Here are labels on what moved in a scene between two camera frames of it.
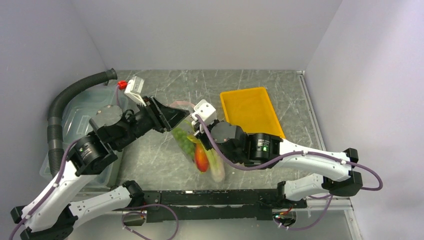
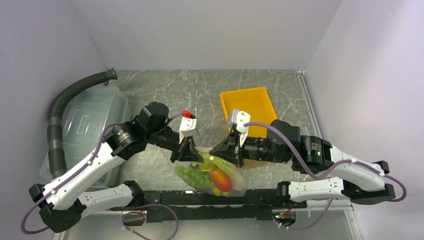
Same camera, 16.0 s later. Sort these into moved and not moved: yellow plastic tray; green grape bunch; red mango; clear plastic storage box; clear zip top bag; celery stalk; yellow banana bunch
Moved: green grape bunch; celery stalk; red mango; yellow banana bunch; clear zip top bag
Not moved: clear plastic storage box; yellow plastic tray
